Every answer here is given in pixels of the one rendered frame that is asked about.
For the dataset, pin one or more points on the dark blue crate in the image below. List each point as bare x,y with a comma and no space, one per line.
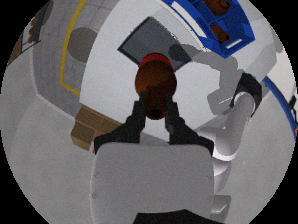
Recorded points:
234,22

